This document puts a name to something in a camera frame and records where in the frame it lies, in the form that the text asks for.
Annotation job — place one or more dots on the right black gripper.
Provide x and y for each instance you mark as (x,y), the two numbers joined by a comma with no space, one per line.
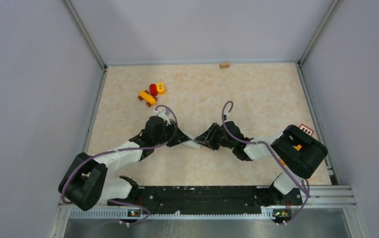
(208,138)

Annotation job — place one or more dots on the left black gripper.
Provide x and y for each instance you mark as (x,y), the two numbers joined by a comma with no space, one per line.
(180,137)

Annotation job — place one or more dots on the white remote control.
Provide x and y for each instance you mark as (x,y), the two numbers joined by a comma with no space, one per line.
(189,143)

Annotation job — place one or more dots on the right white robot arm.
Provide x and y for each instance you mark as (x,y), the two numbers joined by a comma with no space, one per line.
(295,175)

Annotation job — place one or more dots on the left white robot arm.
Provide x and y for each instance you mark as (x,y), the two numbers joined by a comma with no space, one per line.
(85,183)

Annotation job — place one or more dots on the yellow round toy brick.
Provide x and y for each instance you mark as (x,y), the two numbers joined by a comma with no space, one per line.
(161,89)

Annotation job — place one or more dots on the red toy cylinder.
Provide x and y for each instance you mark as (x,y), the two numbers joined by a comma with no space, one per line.
(153,90)

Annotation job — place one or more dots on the yellow toy car brick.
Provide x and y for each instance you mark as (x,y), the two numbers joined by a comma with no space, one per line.
(149,100)

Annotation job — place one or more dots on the small wooden block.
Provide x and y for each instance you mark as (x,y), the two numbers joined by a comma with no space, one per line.
(224,65)

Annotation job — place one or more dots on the yellow toy piece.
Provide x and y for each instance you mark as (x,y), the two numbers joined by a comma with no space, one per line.
(290,154)

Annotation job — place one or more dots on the red white toy panel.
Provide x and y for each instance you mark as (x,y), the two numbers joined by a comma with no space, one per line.
(306,129)

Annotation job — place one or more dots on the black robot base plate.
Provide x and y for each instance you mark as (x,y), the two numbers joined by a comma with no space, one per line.
(209,200)

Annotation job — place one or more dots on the grey slotted cable duct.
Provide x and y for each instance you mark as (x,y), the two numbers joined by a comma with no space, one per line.
(125,214)

